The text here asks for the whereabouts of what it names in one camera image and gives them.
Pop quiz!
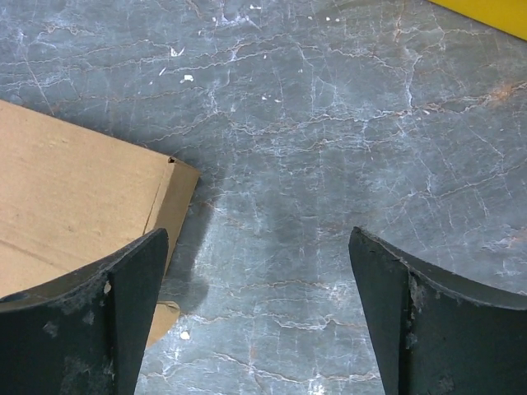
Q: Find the brown cardboard box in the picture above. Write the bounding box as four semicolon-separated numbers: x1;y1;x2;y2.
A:
0;100;202;351

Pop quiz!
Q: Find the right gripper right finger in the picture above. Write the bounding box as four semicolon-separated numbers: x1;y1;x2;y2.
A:
348;227;526;394

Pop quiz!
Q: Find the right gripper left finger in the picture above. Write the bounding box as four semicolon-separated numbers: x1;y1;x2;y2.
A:
1;229;168;394

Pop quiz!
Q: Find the yellow plastic bin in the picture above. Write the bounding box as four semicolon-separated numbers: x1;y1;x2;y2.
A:
431;0;527;40

